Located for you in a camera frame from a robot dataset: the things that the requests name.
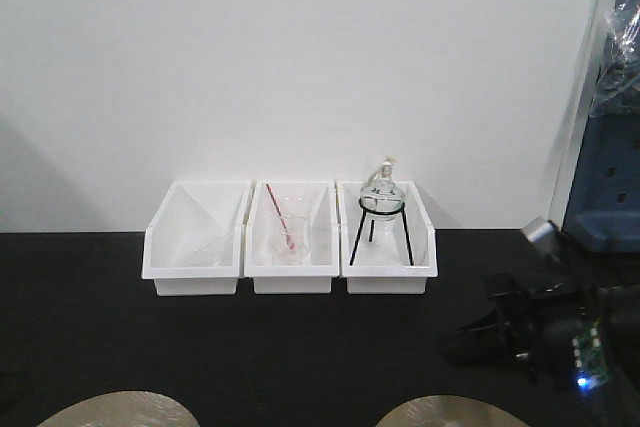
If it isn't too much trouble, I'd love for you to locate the white storage bin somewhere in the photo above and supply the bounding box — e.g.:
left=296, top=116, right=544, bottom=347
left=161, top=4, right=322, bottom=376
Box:
left=243, top=180, right=340, bottom=295
left=336, top=181, right=438, bottom=295
left=141, top=181, right=251, bottom=297

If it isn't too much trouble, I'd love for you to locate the middle white storage bin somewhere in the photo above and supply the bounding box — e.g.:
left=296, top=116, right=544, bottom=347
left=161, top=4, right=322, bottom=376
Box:
left=243, top=180, right=340, bottom=295

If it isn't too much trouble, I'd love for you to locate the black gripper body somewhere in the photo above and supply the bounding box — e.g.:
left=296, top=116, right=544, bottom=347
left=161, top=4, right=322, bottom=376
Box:
left=439, top=273, right=600, bottom=390

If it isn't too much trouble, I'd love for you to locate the left white storage bin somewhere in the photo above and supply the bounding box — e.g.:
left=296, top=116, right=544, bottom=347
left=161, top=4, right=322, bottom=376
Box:
left=141, top=181, right=251, bottom=297

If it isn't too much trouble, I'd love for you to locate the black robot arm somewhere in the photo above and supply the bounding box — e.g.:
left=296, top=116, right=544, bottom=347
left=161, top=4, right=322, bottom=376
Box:
left=438, top=217, right=639, bottom=426

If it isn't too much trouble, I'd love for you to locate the glass beaker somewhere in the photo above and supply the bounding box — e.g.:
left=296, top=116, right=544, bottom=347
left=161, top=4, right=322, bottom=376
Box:
left=269, top=216, right=309, bottom=266

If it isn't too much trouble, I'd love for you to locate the blue-grey pegboard drying rack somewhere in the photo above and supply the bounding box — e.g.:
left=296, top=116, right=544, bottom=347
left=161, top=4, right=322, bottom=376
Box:
left=563, top=115, right=639, bottom=253

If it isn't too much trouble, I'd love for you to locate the glass funnel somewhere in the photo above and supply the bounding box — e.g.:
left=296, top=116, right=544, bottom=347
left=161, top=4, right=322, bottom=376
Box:
left=185, top=232, right=233, bottom=267

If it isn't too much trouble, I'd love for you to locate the beige round plate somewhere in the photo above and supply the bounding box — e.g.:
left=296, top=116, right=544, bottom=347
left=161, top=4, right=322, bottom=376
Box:
left=377, top=395, right=526, bottom=427
left=40, top=390, right=199, bottom=426

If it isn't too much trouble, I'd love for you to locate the clear bag of pegs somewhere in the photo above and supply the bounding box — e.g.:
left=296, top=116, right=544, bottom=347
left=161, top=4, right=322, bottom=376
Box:
left=590, top=0, right=639, bottom=118

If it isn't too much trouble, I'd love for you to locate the right white storage bin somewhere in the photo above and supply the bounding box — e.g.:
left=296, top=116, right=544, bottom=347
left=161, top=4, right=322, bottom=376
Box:
left=336, top=181, right=438, bottom=295

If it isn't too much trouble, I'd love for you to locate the glass alcohol lamp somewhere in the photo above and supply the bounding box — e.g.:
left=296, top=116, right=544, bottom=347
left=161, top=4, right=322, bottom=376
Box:
left=359, top=157, right=405, bottom=222

